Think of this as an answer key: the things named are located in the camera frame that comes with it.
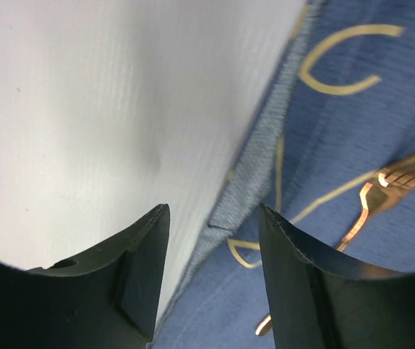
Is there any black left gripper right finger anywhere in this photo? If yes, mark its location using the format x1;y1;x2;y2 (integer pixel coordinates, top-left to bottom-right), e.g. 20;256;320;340
257;202;415;349

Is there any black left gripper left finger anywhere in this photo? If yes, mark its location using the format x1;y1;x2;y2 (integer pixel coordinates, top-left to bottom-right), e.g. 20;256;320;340
0;204;170;348

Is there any copper fork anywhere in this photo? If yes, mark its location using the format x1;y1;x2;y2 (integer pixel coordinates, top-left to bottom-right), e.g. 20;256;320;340
254;145;415;337

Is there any blue cloth placemat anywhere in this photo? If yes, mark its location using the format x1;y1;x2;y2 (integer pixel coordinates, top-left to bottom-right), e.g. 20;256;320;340
152;1;415;348

